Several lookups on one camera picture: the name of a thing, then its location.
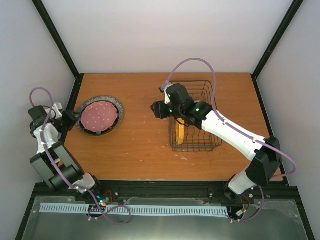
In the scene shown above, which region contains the yellow dotted scalloped plate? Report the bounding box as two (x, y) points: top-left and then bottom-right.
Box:
(175, 118), (185, 145)

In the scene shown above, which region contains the pink dotted scalloped plate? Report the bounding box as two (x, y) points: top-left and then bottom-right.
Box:
(80, 101), (118, 134)

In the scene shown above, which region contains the grey speckled large plate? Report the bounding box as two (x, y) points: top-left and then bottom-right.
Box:
(76, 95), (125, 137)

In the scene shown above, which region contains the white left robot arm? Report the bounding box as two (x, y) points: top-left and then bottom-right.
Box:
(28, 104), (104, 202)

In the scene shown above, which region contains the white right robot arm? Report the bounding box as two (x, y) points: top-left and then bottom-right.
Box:
(150, 83), (282, 202)

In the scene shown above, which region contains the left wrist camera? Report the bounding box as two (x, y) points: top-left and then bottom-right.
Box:
(52, 102), (63, 119)

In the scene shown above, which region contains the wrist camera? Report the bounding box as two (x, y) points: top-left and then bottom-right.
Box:
(52, 102), (63, 119)
(160, 83), (172, 105)

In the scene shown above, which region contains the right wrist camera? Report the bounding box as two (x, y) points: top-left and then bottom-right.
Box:
(160, 83), (172, 105)

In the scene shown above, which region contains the black wire dish rack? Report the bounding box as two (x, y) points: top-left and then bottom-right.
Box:
(168, 79), (223, 152)

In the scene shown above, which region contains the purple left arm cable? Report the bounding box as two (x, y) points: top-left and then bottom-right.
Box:
(29, 87), (132, 225)

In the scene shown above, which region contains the light blue cable duct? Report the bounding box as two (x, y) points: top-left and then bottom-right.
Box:
(38, 203), (228, 218)

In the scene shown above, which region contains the black aluminium frame rail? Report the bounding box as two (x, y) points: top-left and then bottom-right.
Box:
(34, 180), (300, 206)

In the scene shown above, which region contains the black left corner post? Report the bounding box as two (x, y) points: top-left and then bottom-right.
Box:
(32, 0), (80, 79)

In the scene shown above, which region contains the black corner post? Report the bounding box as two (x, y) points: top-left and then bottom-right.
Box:
(32, 0), (80, 79)
(251, 0), (306, 77)

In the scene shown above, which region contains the black right corner post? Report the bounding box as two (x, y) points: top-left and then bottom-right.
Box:
(251, 0), (306, 77)

